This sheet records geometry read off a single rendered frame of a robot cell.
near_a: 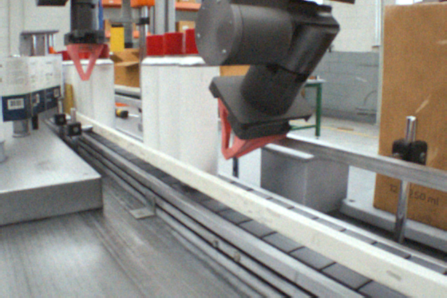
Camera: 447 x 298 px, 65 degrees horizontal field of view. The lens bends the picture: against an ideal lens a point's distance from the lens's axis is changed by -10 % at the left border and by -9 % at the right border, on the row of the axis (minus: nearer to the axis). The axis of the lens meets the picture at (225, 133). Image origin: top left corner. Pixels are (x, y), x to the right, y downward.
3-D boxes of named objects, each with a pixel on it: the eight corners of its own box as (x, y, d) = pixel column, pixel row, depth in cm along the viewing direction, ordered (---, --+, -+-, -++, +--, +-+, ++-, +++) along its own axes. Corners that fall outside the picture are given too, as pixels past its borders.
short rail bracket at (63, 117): (56, 148, 95) (52, 101, 92) (79, 145, 98) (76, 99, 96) (57, 150, 92) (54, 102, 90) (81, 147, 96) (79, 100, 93)
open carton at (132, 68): (112, 87, 371) (112, 49, 364) (152, 85, 399) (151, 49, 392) (130, 89, 342) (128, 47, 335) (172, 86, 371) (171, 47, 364)
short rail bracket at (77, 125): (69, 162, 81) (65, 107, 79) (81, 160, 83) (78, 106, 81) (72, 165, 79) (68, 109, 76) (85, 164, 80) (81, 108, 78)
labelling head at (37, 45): (21, 115, 115) (17, 34, 110) (60, 112, 122) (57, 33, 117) (25, 121, 104) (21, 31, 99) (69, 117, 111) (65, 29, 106)
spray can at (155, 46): (139, 158, 66) (135, 36, 62) (166, 154, 69) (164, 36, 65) (151, 164, 61) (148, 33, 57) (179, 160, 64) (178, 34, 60)
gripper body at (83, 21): (74, 39, 69) (74, 1, 68) (63, 43, 78) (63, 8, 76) (106, 39, 73) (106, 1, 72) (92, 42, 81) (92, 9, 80)
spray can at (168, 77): (154, 166, 61) (151, 33, 57) (183, 161, 64) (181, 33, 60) (168, 174, 56) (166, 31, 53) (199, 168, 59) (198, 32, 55)
